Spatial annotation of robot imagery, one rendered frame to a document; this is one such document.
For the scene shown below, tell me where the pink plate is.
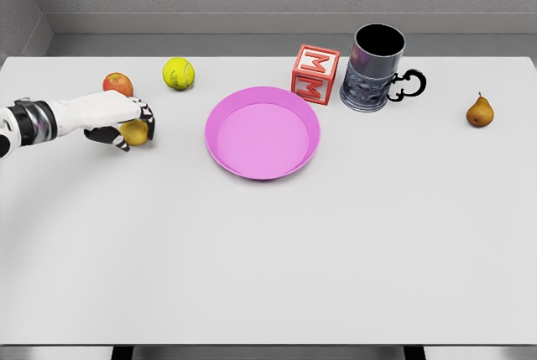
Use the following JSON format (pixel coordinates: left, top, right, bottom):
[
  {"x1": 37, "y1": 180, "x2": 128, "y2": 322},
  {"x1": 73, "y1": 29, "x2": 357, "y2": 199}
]
[{"x1": 204, "y1": 86, "x2": 321, "y2": 181}]

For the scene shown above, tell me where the yellow lemon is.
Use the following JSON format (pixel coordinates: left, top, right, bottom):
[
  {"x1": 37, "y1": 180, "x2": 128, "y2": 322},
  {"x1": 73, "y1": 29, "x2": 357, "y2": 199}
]
[{"x1": 118, "y1": 119, "x2": 150, "y2": 148}]

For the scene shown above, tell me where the red letter block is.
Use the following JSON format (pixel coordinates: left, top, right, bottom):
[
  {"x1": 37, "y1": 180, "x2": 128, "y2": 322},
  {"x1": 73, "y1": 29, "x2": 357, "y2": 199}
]
[{"x1": 290, "y1": 44, "x2": 341, "y2": 107}]

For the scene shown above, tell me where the dark metal mug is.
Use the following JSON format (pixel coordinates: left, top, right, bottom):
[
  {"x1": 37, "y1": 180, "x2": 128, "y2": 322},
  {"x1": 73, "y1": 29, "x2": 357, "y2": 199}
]
[{"x1": 339, "y1": 23, "x2": 427, "y2": 112}]

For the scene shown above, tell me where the yellow tennis ball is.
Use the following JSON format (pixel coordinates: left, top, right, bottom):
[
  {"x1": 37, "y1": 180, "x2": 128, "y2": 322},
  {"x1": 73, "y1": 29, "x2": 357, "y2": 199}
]
[{"x1": 162, "y1": 56, "x2": 196, "y2": 92}]

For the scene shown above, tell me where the brown yellow pear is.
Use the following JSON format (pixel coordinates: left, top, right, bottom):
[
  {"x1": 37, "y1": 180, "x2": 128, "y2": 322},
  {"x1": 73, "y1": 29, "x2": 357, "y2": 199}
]
[{"x1": 466, "y1": 91, "x2": 495, "y2": 128}]

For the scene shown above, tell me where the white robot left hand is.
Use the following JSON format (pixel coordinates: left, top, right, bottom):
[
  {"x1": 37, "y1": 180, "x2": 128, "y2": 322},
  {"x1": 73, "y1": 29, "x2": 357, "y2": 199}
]
[{"x1": 68, "y1": 90, "x2": 156, "y2": 153}]

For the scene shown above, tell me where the red yellow apple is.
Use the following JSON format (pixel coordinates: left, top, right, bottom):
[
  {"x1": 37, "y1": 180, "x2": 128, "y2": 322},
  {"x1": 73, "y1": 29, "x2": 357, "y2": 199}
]
[{"x1": 102, "y1": 72, "x2": 134, "y2": 97}]

